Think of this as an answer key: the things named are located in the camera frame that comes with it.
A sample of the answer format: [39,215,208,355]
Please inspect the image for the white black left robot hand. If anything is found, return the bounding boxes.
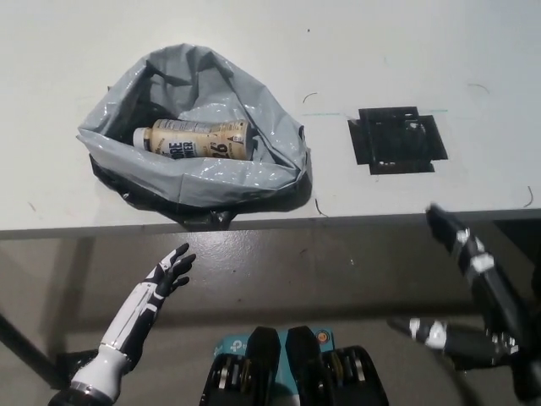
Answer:
[100,243,197,364]

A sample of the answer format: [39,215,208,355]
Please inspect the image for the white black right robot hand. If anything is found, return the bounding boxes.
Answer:
[385,204,535,368]

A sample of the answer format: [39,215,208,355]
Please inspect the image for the beige Core Power protein bottle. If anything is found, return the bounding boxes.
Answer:
[132,118,251,162]

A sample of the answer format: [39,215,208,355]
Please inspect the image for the grey plastic bag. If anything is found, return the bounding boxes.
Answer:
[75,42,312,230]

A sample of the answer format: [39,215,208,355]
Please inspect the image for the black table leg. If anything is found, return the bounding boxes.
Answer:
[0,311,59,378]

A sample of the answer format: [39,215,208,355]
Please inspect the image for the black teal robot body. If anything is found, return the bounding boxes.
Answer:
[198,324,390,406]

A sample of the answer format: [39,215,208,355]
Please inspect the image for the black tape square marker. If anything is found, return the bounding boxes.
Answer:
[347,105,449,175]

